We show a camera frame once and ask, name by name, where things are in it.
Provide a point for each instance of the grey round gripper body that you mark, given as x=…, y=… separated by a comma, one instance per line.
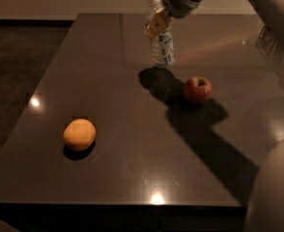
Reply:
x=180, y=4

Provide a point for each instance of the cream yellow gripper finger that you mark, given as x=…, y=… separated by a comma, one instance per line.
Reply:
x=158, y=24

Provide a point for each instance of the clear blue-labelled plastic bottle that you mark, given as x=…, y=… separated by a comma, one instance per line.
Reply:
x=161, y=45

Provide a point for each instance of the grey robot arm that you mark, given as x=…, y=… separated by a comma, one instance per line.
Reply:
x=265, y=211

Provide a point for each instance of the red apple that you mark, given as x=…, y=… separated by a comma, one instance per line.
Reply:
x=197, y=90

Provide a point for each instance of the orange fruit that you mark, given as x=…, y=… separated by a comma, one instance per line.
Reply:
x=79, y=135

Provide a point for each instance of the black wire basket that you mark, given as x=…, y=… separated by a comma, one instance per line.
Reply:
x=268, y=45

